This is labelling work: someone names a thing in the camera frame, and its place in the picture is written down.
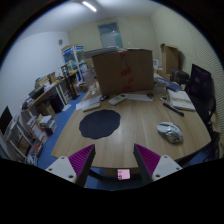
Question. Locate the white remote control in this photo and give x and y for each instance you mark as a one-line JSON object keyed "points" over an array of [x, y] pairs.
{"points": [[118, 99]]}

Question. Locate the white bookshelf with books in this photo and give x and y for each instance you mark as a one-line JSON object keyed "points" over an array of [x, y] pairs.
{"points": [[28, 146]]}

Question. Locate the white grey computer mouse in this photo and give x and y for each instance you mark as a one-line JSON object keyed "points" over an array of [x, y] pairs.
{"points": [[170, 131]]}

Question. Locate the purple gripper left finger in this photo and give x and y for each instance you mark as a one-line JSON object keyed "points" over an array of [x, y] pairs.
{"points": [[74, 168]]}

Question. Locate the blue white display cabinet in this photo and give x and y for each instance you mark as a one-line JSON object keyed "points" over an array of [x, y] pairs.
{"points": [[73, 56]]}

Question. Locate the white flat keyboard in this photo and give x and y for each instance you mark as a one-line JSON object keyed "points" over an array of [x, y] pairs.
{"points": [[91, 107]]}

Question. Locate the pink sticky note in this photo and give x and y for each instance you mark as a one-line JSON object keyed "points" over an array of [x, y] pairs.
{"points": [[123, 174]]}

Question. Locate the ceiling fluorescent light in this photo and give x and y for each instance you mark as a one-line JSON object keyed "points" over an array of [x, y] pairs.
{"points": [[89, 6]]}

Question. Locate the dark round mouse pad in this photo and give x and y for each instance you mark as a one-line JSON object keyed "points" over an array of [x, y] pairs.
{"points": [[99, 124]]}

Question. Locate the black office chair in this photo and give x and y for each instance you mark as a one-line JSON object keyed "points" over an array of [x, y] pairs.
{"points": [[206, 106]]}

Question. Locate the blue book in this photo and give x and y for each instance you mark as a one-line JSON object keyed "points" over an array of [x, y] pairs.
{"points": [[169, 85]]}

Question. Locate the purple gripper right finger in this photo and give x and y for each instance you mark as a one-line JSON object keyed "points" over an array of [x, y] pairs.
{"points": [[152, 166]]}

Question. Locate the large brown cardboard box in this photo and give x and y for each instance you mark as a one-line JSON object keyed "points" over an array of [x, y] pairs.
{"points": [[123, 72]]}

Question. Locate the open white notebook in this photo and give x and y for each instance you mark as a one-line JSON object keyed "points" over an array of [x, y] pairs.
{"points": [[180, 100]]}

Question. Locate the black pen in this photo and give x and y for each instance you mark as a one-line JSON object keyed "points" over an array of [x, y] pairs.
{"points": [[173, 109]]}

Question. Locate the brown cardboard box by wall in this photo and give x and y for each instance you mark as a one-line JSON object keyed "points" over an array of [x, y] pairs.
{"points": [[169, 57]]}

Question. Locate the wooden side desk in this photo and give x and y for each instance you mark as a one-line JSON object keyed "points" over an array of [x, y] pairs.
{"points": [[56, 87]]}

